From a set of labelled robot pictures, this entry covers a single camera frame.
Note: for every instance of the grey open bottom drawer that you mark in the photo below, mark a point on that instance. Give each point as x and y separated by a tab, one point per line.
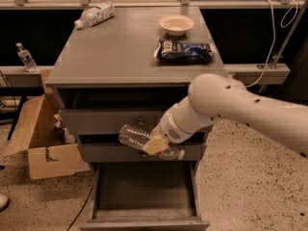
145	196

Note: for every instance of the grey top drawer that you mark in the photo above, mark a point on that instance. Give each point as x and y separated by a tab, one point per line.
101	122

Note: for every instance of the open cardboard box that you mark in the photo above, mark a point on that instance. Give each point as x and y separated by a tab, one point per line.
40	132

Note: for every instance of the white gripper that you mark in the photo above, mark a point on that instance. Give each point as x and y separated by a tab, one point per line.
168	128

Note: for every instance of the metal stand pole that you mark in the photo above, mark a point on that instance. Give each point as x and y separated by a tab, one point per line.
298	15

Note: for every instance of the white shoe tip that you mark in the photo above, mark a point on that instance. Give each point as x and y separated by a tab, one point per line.
4	202

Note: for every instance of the small standing water bottle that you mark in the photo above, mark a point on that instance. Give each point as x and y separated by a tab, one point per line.
26	57

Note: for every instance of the white milk carton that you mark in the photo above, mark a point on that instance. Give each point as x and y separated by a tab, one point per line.
95	15

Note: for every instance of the grey wooden drawer cabinet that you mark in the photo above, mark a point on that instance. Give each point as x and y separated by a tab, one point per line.
111	67

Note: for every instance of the blue chip bag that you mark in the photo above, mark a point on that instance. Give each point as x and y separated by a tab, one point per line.
174	51

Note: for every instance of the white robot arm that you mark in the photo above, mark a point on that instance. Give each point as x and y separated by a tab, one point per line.
212	98

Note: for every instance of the grey middle drawer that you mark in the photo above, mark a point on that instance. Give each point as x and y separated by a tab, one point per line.
106	153

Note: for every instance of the white paper bowl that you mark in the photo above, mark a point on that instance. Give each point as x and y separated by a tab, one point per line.
176	25

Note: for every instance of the clear plastic water bottle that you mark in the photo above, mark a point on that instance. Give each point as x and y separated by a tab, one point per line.
137	138

